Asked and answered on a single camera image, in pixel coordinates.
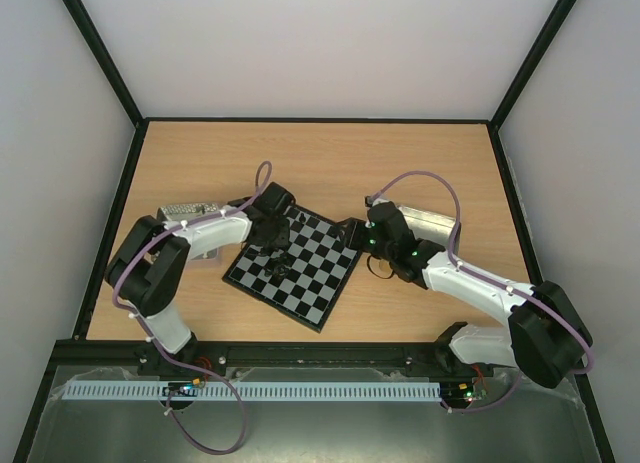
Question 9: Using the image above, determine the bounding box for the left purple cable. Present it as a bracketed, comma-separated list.
[112, 161, 275, 379]

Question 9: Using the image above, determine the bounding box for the light blue slotted cable duct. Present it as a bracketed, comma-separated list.
[62, 380, 441, 402]

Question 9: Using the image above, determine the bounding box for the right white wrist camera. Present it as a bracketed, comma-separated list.
[365, 195, 388, 208]

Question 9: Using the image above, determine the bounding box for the black and silver chessboard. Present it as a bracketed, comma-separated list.
[222, 205, 361, 333]

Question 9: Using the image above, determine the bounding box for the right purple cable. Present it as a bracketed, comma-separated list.
[372, 170, 597, 374]

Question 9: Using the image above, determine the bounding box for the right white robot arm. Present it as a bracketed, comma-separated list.
[338, 200, 593, 388]

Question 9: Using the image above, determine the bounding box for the black aluminium frame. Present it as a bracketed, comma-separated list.
[9, 0, 621, 463]

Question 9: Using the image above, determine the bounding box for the empty gold-rimmed metal tin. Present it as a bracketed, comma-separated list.
[369, 201, 459, 282]

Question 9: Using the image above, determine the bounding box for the silver tin with white pieces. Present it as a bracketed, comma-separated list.
[156, 202, 222, 269]

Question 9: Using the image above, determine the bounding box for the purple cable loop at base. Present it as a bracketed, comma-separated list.
[162, 361, 249, 454]

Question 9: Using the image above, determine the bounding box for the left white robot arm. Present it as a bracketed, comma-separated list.
[104, 182, 295, 357]

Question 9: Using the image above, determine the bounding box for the pile of black chess pieces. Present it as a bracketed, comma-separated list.
[263, 250, 296, 284]

